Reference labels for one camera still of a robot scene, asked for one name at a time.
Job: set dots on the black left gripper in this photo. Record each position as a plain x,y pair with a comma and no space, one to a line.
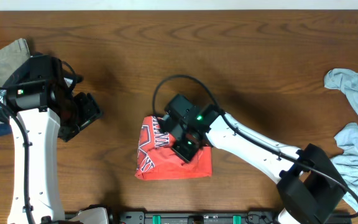
92,111

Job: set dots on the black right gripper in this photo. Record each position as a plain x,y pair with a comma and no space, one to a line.
186,154

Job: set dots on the red t-shirt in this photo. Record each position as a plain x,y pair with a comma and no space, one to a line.
156,159

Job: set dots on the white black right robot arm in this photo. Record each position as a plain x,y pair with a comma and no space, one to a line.
309,185

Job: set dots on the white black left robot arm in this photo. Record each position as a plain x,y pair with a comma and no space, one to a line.
36,197

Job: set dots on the black orange patterned shirt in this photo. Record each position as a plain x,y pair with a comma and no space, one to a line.
15,93

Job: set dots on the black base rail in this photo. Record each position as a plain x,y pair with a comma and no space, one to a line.
255,217

